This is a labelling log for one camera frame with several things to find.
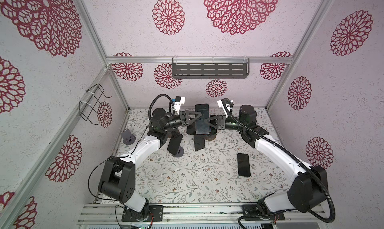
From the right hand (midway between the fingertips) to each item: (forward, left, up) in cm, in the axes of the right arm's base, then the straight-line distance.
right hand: (205, 120), depth 69 cm
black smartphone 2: (-6, -25, -35) cm, 43 cm away
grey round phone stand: (+7, +49, -28) cm, 57 cm away
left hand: (+2, +2, 0) cm, 3 cm away
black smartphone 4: (+1, +17, -23) cm, 29 cm away
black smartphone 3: (+10, +2, -35) cm, 36 cm away
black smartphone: (-2, +1, -3) cm, 4 cm away
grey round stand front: (+1, +14, -33) cm, 36 cm away
